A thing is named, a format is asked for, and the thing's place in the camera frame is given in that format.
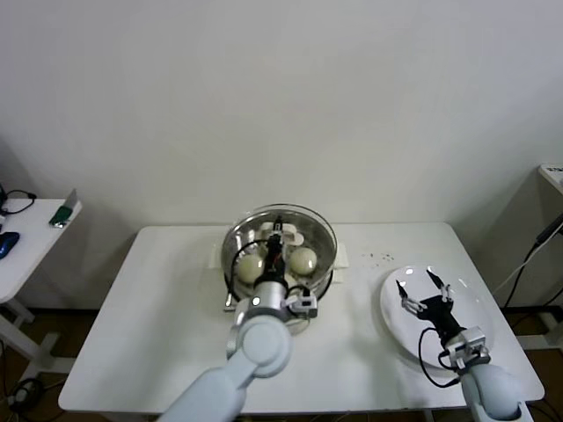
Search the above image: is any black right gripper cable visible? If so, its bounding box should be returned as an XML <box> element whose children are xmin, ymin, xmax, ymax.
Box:
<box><xmin>417</xmin><ymin>327</ymin><xmax>461</xmax><ymax>388</ymax></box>

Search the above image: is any thin white hanging cable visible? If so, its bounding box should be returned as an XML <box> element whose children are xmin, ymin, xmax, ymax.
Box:
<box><xmin>492</xmin><ymin>252</ymin><xmax>540</xmax><ymax>295</ymax></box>

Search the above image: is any perforated steel steamer basket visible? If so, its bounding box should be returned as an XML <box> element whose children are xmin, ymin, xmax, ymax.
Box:
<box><xmin>211</xmin><ymin>210</ymin><xmax>352</xmax><ymax>311</ymax></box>

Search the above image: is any blue computer mouse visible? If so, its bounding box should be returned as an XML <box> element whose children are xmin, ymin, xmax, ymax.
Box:
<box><xmin>0</xmin><ymin>230</ymin><xmax>22</xmax><ymax>259</ymax></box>

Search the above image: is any white wall shelf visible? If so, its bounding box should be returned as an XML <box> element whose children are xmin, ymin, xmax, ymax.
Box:
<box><xmin>0</xmin><ymin>197</ymin><xmax>84</xmax><ymax>375</ymax></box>

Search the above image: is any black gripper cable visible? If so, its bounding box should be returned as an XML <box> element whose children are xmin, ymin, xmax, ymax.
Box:
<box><xmin>417</xmin><ymin>327</ymin><xmax>461</xmax><ymax>388</ymax></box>
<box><xmin>223</xmin><ymin>239</ymin><xmax>270</xmax><ymax>309</ymax></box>

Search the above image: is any glass lid with cream handle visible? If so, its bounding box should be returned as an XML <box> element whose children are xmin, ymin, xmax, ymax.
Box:
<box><xmin>223</xmin><ymin>202</ymin><xmax>339</xmax><ymax>304</ymax></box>

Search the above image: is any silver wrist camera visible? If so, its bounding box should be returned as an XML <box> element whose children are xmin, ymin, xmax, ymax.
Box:
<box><xmin>439</xmin><ymin>325</ymin><xmax>490</xmax><ymax>370</ymax></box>
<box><xmin>283</xmin><ymin>287</ymin><xmax>318</xmax><ymax>318</ymax></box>

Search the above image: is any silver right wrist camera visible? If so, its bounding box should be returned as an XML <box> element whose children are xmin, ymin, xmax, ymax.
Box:
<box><xmin>439</xmin><ymin>325</ymin><xmax>490</xmax><ymax>370</ymax></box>

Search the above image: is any white round plate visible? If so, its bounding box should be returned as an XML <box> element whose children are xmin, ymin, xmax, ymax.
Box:
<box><xmin>380</xmin><ymin>263</ymin><xmax>496</xmax><ymax>375</ymax></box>

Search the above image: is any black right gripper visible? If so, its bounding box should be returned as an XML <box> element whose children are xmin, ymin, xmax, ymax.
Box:
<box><xmin>395</xmin><ymin>268</ymin><xmax>467</xmax><ymax>342</ymax></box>

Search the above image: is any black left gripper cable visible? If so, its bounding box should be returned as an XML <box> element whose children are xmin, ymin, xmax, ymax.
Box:
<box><xmin>223</xmin><ymin>239</ymin><xmax>270</xmax><ymax>309</ymax></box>

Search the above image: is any white cabinet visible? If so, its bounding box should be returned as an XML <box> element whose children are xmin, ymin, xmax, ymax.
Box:
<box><xmin>492</xmin><ymin>164</ymin><xmax>563</xmax><ymax>309</ymax></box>

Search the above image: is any black cable with plug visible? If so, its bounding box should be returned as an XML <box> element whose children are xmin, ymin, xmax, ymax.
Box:
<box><xmin>4</xmin><ymin>188</ymin><xmax>39</xmax><ymax>216</ymax></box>

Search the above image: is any tangled black cable bundle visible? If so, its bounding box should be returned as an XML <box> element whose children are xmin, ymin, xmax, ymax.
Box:
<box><xmin>0</xmin><ymin>338</ymin><xmax>49</xmax><ymax>417</ymax></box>

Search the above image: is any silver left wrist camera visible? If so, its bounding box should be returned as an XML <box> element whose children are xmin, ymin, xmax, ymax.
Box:
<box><xmin>283</xmin><ymin>287</ymin><xmax>318</xmax><ymax>318</ymax></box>

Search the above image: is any cream electric cooker pot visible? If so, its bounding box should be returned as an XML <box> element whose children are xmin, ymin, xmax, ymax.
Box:
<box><xmin>223</xmin><ymin>267</ymin><xmax>347</xmax><ymax>338</ymax></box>

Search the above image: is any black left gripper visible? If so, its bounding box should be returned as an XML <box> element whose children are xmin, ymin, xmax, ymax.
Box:
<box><xmin>262</xmin><ymin>217</ymin><xmax>287</xmax><ymax>282</ymax></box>

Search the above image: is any green and white package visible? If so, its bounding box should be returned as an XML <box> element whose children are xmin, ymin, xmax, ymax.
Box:
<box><xmin>50</xmin><ymin>188</ymin><xmax>84</xmax><ymax>229</ymax></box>

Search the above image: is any thin black hanging cable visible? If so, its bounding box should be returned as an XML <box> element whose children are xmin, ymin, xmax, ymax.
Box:
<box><xmin>504</xmin><ymin>241</ymin><xmax>542</xmax><ymax>309</ymax></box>

